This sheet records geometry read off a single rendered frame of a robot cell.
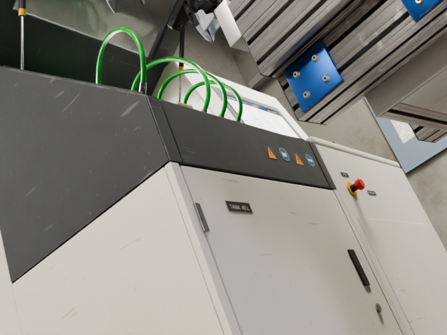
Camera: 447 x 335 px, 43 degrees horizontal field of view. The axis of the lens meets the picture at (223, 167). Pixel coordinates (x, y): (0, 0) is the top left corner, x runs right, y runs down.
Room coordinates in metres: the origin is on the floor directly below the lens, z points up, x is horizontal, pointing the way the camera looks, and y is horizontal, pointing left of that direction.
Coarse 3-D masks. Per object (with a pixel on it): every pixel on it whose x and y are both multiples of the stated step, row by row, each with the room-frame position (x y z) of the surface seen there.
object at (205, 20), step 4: (200, 12) 1.25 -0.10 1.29; (196, 16) 1.25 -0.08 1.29; (200, 16) 1.25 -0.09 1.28; (204, 16) 1.24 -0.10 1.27; (208, 16) 1.24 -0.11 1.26; (212, 16) 1.23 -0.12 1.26; (200, 20) 1.25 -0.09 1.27; (204, 20) 1.25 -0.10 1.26; (208, 20) 1.24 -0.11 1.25; (212, 20) 1.24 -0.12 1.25; (200, 24) 1.25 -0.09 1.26; (204, 24) 1.25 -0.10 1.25; (208, 24) 1.25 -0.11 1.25; (196, 28) 1.26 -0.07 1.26; (200, 28) 1.25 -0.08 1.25; (204, 28) 1.25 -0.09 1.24; (200, 32) 1.26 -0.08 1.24; (204, 32) 1.26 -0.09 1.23; (204, 36) 1.26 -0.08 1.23; (208, 36) 1.26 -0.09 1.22; (208, 40) 1.27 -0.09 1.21
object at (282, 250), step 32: (192, 192) 1.02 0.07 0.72; (224, 192) 1.10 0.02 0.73; (256, 192) 1.21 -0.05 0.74; (288, 192) 1.33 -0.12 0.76; (320, 192) 1.48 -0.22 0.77; (224, 224) 1.07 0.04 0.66; (256, 224) 1.16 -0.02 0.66; (288, 224) 1.27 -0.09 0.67; (320, 224) 1.41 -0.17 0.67; (224, 256) 1.04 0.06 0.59; (256, 256) 1.12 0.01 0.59; (288, 256) 1.23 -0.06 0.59; (320, 256) 1.35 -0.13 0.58; (352, 256) 1.48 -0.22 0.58; (224, 288) 1.01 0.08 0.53; (256, 288) 1.09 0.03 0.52; (288, 288) 1.18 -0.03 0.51; (320, 288) 1.29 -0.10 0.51; (352, 288) 1.42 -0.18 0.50; (256, 320) 1.05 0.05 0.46; (288, 320) 1.14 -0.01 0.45; (320, 320) 1.24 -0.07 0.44; (352, 320) 1.36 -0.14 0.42; (384, 320) 1.50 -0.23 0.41
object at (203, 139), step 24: (168, 120) 1.02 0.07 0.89; (192, 120) 1.09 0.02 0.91; (216, 120) 1.17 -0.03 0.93; (192, 144) 1.06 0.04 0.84; (216, 144) 1.14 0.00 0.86; (240, 144) 1.22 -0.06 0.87; (264, 144) 1.32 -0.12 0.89; (288, 144) 1.43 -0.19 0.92; (216, 168) 1.11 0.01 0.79; (240, 168) 1.19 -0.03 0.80; (264, 168) 1.28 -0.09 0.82; (288, 168) 1.38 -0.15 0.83; (312, 168) 1.50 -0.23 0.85
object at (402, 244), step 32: (192, 96) 1.76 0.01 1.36; (256, 96) 2.18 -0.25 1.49; (352, 160) 1.77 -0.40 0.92; (384, 192) 1.89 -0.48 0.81; (384, 224) 1.77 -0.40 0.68; (416, 224) 2.02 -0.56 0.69; (384, 256) 1.66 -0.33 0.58; (416, 256) 1.88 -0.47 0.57; (416, 288) 1.76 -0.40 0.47; (416, 320) 1.66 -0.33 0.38
